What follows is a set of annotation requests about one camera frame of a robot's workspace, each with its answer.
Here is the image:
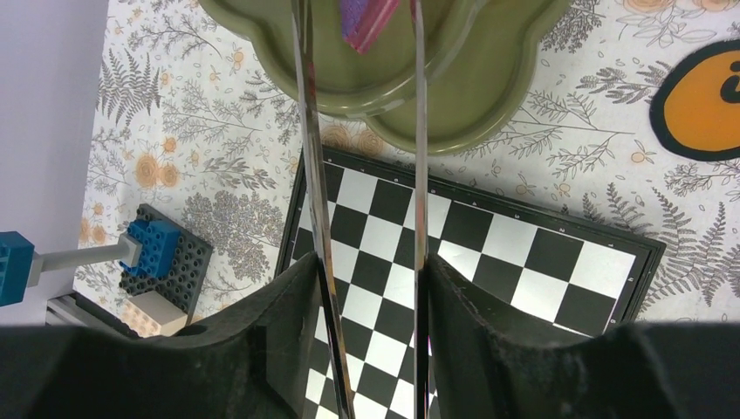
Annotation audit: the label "green three-tier dessert stand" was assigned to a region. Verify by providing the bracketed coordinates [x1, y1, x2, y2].
[202, 1, 568, 155]

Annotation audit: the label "blue lego brick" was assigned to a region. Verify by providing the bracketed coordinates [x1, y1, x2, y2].
[120, 220, 181, 278]

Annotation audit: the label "black white chessboard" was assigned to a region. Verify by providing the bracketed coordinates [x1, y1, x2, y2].
[272, 145, 667, 419]

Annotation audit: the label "blue brick on stick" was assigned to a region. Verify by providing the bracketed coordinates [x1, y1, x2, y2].
[1, 231, 142, 306]

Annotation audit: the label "grey lego baseplate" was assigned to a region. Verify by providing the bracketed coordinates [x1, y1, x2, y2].
[119, 203, 213, 320]

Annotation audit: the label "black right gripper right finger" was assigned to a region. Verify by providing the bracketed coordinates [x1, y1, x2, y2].
[428, 255, 739, 418]

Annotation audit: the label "purple cake slice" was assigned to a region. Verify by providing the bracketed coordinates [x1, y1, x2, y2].
[339, 0, 400, 54]

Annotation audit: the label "orange smiley face coaster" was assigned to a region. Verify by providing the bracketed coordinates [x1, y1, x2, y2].
[648, 39, 739, 161]

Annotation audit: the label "floral tablecloth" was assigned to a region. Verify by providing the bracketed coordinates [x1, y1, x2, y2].
[79, 1, 739, 321]

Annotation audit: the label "metal serving tongs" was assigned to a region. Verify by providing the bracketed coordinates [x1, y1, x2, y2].
[291, 1, 430, 418]

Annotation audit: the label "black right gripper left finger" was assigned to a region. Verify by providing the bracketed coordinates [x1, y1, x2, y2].
[1, 253, 319, 418]

